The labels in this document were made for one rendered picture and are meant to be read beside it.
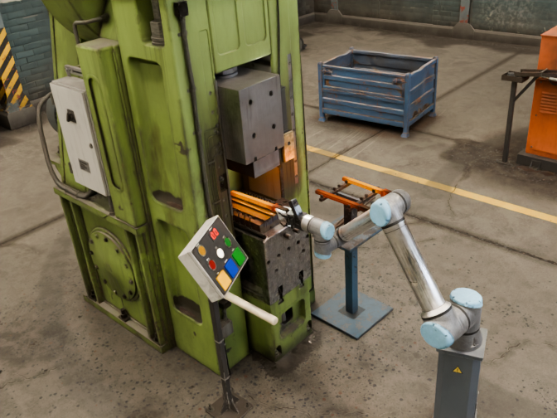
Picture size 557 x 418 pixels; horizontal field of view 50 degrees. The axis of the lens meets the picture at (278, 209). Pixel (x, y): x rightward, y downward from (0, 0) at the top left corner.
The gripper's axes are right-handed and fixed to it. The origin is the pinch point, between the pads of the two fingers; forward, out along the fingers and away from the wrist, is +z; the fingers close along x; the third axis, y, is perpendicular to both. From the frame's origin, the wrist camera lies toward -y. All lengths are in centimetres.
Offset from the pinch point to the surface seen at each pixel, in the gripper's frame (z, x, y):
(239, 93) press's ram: 4, -17, -71
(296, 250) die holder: -3.5, 9.7, 32.6
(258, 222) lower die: 5.6, -10.6, 6.6
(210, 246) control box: -11, -59, -10
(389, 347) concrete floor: -50, 41, 104
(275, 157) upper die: 3.3, 4.4, -27.9
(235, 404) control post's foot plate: -8, -54, 104
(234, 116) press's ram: 9, -18, -58
